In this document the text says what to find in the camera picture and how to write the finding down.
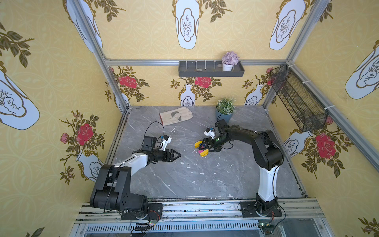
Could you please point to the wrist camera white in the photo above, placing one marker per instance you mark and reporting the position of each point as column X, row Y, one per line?
column 165, row 140
column 210, row 132

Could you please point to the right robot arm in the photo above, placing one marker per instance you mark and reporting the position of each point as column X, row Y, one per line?
column 266, row 151

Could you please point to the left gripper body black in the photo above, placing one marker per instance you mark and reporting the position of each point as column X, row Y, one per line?
column 166, row 155

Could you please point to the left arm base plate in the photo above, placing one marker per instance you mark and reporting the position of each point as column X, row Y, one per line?
column 149, row 211

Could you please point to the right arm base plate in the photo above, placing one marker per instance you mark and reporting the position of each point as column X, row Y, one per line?
column 260, row 209

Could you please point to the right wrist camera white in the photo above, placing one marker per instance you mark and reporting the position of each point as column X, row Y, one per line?
column 210, row 132

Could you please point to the grey wall shelf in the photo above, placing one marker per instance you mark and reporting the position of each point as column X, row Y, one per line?
column 208, row 68

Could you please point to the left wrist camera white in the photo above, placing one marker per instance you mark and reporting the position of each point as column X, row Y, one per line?
column 165, row 140

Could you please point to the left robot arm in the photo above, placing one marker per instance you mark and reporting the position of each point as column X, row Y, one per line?
column 112, row 187

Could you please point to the yellow lego brick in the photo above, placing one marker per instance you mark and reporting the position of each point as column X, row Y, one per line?
column 204, row 153
column 198, row 144

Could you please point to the purple flower white pot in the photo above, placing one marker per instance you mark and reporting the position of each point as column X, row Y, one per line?
column 229, row 60

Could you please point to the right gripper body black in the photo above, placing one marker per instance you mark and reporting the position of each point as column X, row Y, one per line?
column 210, row 144

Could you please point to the green plant blue pot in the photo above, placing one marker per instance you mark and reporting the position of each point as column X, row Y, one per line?
column 225, row 109

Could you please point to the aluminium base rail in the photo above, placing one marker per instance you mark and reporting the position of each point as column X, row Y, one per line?
column 294, row 217

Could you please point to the black wire basket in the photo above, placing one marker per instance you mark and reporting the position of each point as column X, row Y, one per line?
column 304, row 108

